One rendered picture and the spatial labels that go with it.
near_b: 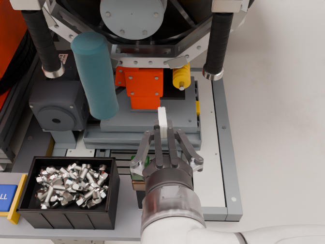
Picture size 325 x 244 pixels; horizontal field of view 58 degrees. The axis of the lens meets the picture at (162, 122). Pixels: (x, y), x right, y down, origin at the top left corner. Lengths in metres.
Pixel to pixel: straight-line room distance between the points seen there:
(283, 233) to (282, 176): 1.05
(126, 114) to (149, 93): 0.30
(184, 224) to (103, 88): 0.52
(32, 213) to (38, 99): 0.52
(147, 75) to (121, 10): 0.33
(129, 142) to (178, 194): 0.86
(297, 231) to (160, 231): 0.16
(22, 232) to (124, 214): 0.25
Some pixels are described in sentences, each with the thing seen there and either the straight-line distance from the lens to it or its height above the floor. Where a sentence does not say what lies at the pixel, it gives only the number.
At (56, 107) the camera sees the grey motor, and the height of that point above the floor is 0.39.
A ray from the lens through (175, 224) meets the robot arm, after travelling 0.38.
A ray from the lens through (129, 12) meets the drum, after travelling 0.63.
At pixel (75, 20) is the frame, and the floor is 0.71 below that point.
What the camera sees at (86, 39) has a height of 0.74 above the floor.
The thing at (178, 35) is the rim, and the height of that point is 0.64.
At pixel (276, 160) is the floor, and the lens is 1.47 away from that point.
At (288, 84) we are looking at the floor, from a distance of 1.82.
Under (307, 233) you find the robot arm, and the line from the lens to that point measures 0.40.
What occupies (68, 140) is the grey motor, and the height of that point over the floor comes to 0.11.
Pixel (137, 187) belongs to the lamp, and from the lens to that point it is 0.66.
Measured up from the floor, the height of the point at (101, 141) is 0.15.
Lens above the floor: 1.18
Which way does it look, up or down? 52 degrees down
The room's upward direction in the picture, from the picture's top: straight up
